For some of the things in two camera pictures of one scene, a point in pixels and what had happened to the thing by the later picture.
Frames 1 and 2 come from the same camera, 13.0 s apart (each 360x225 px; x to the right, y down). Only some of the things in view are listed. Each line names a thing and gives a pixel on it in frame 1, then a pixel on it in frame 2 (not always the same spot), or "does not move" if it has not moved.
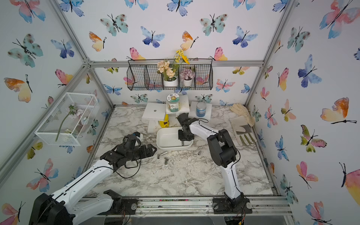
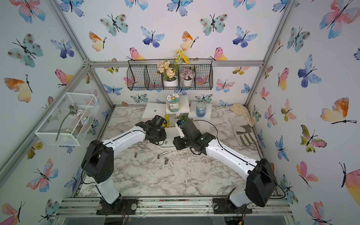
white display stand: (153, 112) does not move
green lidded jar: (173, 103) does not move
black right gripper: (180, 137) to (177, 143)
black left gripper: (150, 153) to (163, 138)
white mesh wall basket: (73, 116) does not move
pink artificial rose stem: (74, 111) does not move
